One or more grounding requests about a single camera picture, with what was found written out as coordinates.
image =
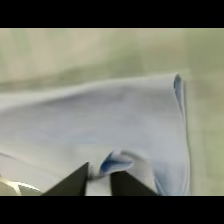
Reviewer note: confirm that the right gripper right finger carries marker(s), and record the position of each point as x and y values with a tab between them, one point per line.
128	185

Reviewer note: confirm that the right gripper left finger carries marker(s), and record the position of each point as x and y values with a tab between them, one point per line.
75	183

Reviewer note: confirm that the light blue shirt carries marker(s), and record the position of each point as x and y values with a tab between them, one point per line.
100	126

